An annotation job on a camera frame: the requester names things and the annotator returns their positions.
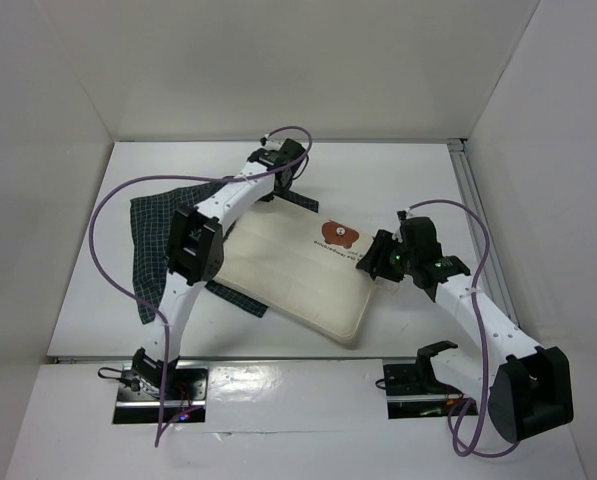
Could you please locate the cream pillow with bear print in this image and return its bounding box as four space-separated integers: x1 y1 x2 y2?
216 198 375 350

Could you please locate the dark checked pillowcase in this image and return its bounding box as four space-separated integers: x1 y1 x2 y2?
128 180 320 326

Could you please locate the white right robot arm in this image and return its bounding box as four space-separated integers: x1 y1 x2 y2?
356 215 574 443

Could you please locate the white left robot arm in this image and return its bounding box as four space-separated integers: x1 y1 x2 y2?
132 139 309 399

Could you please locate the aluminium frame rail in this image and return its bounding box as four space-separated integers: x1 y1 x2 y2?
447 137 519 321

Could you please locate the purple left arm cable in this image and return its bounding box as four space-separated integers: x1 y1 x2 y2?
90 125 313 447

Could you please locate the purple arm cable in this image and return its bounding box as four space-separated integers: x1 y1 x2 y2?
400 199 524 458
90 125 313 447

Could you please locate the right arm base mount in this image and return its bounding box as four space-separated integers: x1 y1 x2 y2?
374 362 466 420

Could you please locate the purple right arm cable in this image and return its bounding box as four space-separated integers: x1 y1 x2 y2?
400 199 524 458

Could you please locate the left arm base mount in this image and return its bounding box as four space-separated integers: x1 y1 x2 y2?
96 357 212 426

